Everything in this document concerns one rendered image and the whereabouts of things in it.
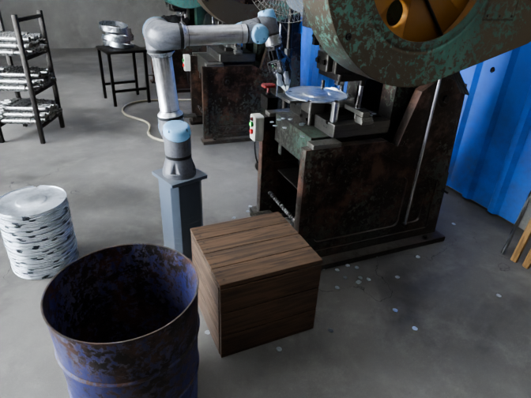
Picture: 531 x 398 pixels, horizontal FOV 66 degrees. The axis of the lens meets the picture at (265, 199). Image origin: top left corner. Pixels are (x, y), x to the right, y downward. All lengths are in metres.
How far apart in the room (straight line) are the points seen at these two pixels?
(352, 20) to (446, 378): 1.30
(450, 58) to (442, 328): 1.08
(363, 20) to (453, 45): 0.42
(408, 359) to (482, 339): 0.36
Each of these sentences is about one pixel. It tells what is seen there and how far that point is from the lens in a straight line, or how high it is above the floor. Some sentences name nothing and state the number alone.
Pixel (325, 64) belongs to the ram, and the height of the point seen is 0.93.
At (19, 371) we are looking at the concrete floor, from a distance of 1.80.
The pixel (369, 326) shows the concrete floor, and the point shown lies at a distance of 1.85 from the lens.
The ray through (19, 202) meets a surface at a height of 0.34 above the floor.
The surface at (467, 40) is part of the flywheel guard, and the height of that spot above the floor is 1.08.
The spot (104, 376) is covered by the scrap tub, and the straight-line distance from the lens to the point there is 1.21.
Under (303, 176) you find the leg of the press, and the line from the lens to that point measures 1.82.
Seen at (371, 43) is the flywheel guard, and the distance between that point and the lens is 1.53.
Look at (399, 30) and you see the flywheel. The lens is 1.69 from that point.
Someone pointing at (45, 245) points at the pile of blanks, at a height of 0.17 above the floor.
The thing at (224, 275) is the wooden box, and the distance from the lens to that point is 1.45.
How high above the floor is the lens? 1.27
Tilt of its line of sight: 28 degrees down
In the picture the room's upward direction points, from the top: 3 degrees clockwise
